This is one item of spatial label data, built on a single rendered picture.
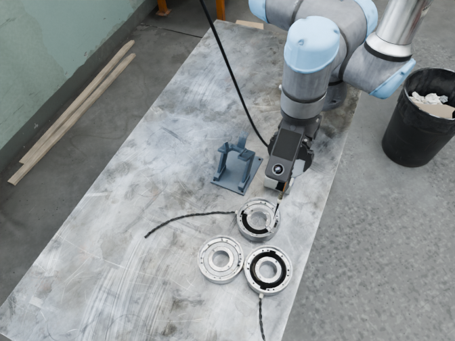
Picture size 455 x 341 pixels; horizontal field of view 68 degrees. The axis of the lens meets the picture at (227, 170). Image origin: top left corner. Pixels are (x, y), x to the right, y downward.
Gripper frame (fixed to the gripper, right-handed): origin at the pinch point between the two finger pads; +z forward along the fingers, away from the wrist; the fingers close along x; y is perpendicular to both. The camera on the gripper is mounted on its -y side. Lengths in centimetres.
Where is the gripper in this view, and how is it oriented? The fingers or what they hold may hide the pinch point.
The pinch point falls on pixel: (286, 174)
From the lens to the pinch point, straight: 77.9
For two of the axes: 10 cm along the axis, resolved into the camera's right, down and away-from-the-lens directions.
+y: 4.5, -7.6, 4.7
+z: 0.6, 5.5, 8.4
